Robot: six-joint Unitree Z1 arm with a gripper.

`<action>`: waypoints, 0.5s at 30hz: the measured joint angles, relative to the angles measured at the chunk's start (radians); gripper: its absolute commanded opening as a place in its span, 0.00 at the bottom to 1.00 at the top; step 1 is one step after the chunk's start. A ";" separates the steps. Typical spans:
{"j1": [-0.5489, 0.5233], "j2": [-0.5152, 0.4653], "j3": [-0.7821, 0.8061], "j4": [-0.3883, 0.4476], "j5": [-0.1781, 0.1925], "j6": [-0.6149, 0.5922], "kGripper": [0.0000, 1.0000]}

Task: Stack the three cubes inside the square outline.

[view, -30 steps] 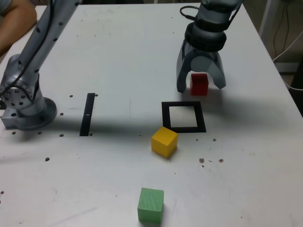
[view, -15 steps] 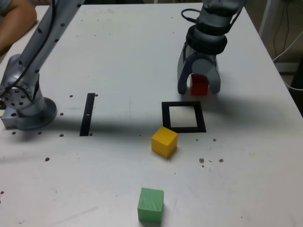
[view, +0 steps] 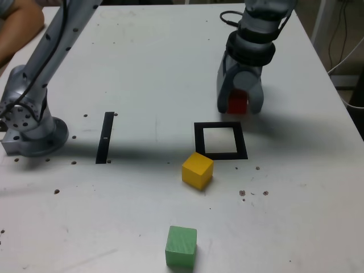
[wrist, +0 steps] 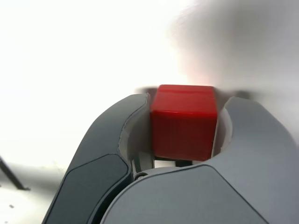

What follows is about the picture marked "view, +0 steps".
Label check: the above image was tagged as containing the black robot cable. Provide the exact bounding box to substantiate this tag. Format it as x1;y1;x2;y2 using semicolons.
0;0;243;118

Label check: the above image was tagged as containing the thin black cable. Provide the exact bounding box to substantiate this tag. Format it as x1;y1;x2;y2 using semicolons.
328;1;345;71
340;1;351;63

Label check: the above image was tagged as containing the white cable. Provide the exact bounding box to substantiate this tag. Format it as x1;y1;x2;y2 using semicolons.
326;36;364;75
338;88;364;109

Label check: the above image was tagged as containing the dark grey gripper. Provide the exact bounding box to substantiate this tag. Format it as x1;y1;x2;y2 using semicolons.
216;53;268;115

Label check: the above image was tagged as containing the green cube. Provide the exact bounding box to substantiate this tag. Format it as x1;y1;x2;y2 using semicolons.
164;225;198;268

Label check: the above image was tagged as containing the black tape square outline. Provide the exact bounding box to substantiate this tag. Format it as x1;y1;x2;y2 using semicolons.
193;121;249;160

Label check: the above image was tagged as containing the black tape strip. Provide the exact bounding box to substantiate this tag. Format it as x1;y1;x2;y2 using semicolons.
95;111;115;165

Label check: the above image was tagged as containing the white metal post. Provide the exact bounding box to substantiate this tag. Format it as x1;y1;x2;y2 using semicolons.
311;0;335;55

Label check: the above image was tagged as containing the yellow cube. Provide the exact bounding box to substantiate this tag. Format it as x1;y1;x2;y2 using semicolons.
181;151;214;191

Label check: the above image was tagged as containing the red cube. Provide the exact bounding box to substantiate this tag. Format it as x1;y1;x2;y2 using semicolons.
226;89;249;115

